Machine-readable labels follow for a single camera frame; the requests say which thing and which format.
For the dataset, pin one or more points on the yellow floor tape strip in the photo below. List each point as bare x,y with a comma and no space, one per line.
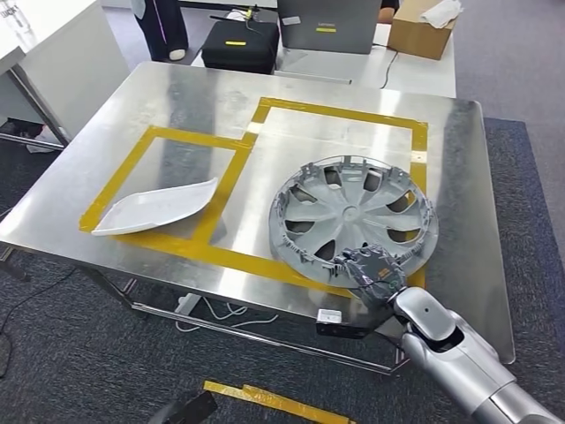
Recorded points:
274,401

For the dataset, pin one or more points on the white table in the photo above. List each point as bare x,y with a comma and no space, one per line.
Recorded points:
419,76

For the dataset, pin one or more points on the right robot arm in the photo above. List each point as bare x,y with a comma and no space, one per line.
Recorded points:
463,357

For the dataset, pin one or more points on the black carrying case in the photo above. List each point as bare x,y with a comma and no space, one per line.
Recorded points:
241,55

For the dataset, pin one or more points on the grey plastic hubcap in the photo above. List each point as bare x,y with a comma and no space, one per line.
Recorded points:
353,213

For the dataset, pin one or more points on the white curved plastic panel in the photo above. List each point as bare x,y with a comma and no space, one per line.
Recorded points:
155,208

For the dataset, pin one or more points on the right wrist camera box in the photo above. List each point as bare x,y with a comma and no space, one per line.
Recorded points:
329,319

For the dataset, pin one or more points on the person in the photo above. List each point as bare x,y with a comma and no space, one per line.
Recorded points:
388,9
163,29

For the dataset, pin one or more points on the grey laptop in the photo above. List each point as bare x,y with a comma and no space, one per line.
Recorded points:
327,17

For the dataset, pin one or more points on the steel workbench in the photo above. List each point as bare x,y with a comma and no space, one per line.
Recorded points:
176,93

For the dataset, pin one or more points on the white crumpled paper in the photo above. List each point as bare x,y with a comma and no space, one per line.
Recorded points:
44,143

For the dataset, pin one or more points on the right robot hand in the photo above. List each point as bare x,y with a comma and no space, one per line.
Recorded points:
379,275

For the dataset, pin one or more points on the white crumpled cloth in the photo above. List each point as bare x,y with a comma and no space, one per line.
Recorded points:
441,12

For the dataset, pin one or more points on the cardboard box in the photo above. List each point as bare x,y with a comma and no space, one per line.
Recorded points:
415,38

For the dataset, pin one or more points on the white desk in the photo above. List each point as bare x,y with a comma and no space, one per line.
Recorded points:
66,58

